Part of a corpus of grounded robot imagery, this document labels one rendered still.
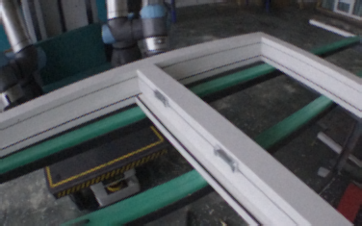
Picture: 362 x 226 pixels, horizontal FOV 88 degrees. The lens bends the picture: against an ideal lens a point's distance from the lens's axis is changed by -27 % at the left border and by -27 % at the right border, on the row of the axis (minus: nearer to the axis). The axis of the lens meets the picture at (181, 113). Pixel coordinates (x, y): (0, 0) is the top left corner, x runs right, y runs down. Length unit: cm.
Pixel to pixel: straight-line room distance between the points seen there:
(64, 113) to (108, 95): 11
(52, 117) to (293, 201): 49
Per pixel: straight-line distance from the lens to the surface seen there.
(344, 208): 74
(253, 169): 32
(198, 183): 39
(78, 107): 55
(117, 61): 109
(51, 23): 119
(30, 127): 57
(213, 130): 37
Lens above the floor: 117
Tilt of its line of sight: 36 degrees down
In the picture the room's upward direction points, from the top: 3 degrees counter-clockwise
